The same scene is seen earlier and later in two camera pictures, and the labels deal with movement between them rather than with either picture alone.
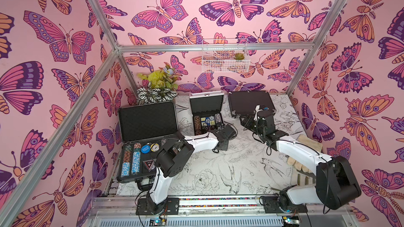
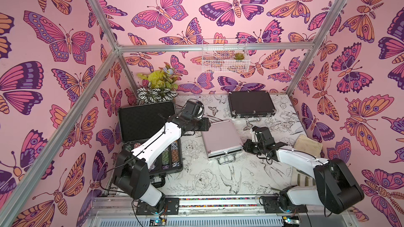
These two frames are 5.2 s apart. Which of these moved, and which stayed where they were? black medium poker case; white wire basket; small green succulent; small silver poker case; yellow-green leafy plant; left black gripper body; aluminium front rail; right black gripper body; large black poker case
Moved: left black gripper body; right black gripper body; small silver poker case
Stayed: black medium poker case; white wire basket; large black poker case; small green succulent; yellow-green leafy plant; aluminium front rail
